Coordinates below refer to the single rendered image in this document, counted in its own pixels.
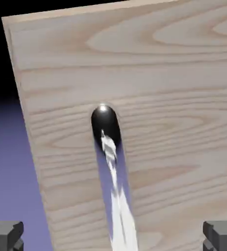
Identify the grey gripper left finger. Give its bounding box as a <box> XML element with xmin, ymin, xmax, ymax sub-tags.
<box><xmin>0</xmin><ymin>220</ymin><xmax>25</xmax><ymax>251</ymax></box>

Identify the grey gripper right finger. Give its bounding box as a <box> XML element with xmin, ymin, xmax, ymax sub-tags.
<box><xmin>202</xmin><ymin>220</ymin><xmax>227</xmax><ymax>251</ymax></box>

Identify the light wood cabinet door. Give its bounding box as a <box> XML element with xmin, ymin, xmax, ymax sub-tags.
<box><xmin>7</xmin><ymin>0</ymin><xmax>227</xmax><ymax>251</ymax></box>

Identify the light wood cabinet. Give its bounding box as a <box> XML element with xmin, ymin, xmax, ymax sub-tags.
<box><xmin>0</xmin><ymin>0</ymin><xmax>227</xmax><ymax>251</ymax></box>

